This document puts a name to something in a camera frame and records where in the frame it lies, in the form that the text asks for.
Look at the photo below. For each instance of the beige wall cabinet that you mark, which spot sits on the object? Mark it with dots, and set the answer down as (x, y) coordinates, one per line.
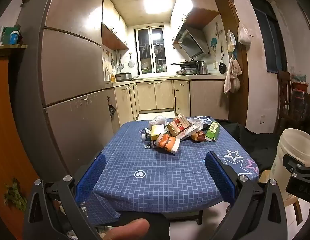
(109, 17)
(185, 5)

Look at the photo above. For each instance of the black wok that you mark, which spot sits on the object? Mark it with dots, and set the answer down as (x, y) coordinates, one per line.
(186, 63)

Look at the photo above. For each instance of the yellow box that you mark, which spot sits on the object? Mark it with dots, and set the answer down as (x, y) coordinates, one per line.
(157, 131)

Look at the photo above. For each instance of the blue checked tablecloth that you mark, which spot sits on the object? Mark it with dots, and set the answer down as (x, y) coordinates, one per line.
(157, 170)

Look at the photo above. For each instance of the blue white bottle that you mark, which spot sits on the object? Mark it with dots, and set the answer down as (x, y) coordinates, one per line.
(14, 38)

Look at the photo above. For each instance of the hanging black pan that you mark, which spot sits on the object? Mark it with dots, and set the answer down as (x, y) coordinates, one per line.
(222, 68)

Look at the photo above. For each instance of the dark window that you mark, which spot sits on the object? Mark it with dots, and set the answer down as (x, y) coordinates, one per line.
(270, 42)

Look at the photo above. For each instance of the grey rice cooker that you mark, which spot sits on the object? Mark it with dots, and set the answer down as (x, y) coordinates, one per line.
(123, 77)

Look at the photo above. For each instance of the dark green packet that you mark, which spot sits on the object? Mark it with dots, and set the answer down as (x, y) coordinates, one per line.
(7, 33)

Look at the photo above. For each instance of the white box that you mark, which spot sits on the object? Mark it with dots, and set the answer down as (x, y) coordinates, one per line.
(188, 133)

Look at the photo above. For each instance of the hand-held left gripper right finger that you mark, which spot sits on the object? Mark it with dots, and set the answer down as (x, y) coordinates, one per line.
(218, 177)

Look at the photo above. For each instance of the translucent plastic bag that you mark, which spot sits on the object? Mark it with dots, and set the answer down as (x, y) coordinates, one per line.
(158, 120)

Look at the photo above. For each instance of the wooden chair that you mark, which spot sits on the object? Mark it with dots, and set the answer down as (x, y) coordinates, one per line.
(285, 85)

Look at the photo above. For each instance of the hanging metal strainer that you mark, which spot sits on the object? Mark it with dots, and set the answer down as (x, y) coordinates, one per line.
(131, 62)

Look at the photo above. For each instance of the steel kettle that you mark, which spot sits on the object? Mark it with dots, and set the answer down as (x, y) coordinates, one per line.
(202, 67)

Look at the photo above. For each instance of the yellow hanging plastic bag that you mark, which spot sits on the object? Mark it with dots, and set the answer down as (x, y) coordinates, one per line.
(231, 42)

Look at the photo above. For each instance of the kitchen window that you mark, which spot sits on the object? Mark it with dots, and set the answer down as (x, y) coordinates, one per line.
(151, 51)

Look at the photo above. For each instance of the white plastic bucket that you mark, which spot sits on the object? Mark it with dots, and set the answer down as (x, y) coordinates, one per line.
(295, 145)

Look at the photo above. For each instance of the orange wooden cabinet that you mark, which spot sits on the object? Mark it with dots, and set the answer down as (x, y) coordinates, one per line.
(9, 120)

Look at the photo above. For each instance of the grey refrigerator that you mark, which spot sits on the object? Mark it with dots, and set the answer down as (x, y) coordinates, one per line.
(69, 62)

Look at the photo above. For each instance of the gas stove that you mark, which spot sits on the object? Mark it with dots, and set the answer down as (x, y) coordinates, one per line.
(186, 71)

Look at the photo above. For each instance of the wall socket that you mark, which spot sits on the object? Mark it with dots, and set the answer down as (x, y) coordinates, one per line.
(262, 119)

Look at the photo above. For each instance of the red flower pot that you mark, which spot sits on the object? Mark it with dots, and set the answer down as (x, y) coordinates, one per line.
(300, 86)

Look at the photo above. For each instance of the green box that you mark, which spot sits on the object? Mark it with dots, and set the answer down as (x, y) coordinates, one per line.
(212, 131)

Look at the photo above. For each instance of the ceiling light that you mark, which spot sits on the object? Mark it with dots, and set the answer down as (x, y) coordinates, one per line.
(157, 1)

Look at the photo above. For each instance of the white hanging plastic bag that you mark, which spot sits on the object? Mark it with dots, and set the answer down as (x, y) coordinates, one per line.
(244, 35)

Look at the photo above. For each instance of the black cloth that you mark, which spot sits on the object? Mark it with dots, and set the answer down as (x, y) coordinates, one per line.
(252, 145)

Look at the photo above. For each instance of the wooden stool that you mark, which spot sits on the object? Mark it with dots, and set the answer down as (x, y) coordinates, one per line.
(296, 212)

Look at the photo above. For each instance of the leafy greens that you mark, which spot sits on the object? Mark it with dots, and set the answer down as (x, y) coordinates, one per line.
(16, 195)

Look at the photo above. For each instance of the large orange carton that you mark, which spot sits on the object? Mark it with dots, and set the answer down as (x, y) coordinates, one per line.
(177, 126)

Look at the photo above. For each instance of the person's left hand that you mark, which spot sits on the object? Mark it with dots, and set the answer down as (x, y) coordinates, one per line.
(130, 230)

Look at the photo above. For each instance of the metal range hood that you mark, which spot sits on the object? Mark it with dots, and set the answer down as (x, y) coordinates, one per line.
(192, 42)

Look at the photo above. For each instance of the beige hanging bags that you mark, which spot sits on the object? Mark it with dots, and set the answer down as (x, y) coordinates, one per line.
(232, 77)

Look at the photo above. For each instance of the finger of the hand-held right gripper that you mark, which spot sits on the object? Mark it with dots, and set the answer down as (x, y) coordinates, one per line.
(293, 163)

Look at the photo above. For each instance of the large wooden table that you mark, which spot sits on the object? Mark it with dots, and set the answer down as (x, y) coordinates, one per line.
(305, 110)

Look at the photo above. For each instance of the clear plastic wrapper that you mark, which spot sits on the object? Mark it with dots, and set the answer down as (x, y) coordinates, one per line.
(197, 121)

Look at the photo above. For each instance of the red gold box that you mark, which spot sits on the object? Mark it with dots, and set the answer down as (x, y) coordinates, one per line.
(198, 137)

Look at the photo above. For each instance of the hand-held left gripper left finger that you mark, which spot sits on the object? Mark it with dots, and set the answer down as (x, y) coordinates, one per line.
(91, 177)

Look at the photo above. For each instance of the oil bottle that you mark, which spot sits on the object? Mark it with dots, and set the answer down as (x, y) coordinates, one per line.
(112, 77)

